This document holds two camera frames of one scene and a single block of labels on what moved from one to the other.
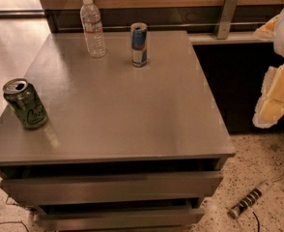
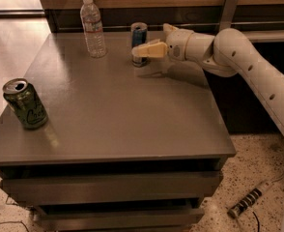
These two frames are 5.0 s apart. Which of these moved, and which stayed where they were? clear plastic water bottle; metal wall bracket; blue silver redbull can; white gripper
Moved: white gripper
Stayed: metal wall bracket; clear plastic water bottle; blue silver redbull can
